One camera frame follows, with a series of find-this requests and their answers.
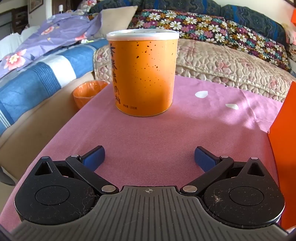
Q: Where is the orange cardboard box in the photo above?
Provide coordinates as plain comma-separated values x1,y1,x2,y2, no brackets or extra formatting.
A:
268,81,296,234

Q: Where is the dark floral pillow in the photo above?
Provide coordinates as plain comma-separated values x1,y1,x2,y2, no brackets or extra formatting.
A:
128,9,229,45
225,20,292,71

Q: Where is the tan sofa seat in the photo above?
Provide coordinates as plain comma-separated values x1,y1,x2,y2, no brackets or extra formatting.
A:
0,71,95,179

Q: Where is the dark blue patterned cushion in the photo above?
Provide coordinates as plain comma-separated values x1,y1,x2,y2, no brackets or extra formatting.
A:
89,0,222,17
221,5,287,44

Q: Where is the beige quilted blanket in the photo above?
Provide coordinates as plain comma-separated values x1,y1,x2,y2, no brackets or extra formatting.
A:
93,38,296,102

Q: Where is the purple floral cloth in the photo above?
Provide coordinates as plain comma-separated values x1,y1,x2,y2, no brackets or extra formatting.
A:
0,13,103,79

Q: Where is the orange speckled canister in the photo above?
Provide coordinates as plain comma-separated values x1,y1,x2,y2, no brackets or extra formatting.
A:
106,29,180,117

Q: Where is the beige pillow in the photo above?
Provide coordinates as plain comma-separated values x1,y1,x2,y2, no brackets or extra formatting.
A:
94,6,138,39

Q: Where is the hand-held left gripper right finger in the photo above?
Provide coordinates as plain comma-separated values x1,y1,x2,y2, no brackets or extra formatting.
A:
180,146,265,196

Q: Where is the pink tablecloth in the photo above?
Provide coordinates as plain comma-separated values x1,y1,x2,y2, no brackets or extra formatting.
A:
1,75,283,233

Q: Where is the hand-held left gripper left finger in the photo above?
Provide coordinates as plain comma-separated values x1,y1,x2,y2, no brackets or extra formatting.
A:
34,146,119,195

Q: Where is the blue striped blanket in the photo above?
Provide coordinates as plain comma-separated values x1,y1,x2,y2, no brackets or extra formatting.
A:
0,38,109,135

